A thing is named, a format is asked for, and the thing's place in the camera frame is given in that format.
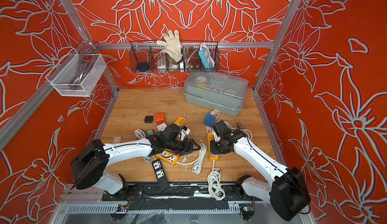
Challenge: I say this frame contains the grey plastic storage box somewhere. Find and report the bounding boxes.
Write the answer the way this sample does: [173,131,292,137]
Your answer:
[183,72,249,117]

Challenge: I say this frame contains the black wire wall basket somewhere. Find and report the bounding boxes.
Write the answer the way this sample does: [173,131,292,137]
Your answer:
[129,41,220,73]

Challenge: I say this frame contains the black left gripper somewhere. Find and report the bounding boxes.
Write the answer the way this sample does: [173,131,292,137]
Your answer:
[165,138,202,156]

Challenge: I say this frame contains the small teal plug adapter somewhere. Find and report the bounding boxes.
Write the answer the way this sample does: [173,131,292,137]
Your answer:
[145,130,154,136]

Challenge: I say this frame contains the white cable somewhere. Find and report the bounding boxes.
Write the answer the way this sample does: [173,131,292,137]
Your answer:
[207,160,226,201]
[176,143,208,175]

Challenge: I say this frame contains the short yellow power strip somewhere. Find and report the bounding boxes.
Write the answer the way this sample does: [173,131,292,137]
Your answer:
[174,116,185,127]

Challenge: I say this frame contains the dark round item in basket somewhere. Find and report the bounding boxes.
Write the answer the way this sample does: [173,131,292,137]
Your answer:
[136,62,150,72]

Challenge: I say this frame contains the black power strip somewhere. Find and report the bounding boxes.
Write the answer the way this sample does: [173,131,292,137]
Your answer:
[152,159,169,190]

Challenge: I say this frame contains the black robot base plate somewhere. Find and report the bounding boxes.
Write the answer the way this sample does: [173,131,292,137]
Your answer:
[102,181,260,201]

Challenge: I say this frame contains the orange-red cube adapter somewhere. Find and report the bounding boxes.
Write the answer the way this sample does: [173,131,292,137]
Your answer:
[154,113,165,126]

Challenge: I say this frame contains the pink power strip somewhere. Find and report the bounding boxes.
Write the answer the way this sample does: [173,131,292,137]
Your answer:
[210,110,221,118]

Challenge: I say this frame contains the white wire wall basket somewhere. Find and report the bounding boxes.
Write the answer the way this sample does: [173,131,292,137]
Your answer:
[45,49,106,97]

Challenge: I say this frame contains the white socket in basket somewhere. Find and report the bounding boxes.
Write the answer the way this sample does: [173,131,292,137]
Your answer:
[157,56,167,72]

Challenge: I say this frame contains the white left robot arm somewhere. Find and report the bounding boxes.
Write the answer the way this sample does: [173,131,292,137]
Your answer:
[71,124,202,195]

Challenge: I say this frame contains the white work glove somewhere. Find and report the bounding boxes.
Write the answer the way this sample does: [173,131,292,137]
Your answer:
[156,29,182,63]

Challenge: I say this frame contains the small black cube adapter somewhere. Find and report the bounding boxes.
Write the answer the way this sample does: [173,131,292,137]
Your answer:
[144,115,154,124]

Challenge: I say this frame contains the blue cube adapter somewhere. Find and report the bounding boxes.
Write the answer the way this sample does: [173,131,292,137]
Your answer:
[204,114,216,128]

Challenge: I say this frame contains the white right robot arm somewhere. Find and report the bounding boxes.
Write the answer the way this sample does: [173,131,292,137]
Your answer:
[210,120,311,222]

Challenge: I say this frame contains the aluminium frame post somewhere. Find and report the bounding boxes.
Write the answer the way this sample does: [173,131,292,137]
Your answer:
[60,0,92,42]

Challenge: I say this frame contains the small transparent plastic card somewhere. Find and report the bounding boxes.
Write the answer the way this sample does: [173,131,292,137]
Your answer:
[113,136,123,144]

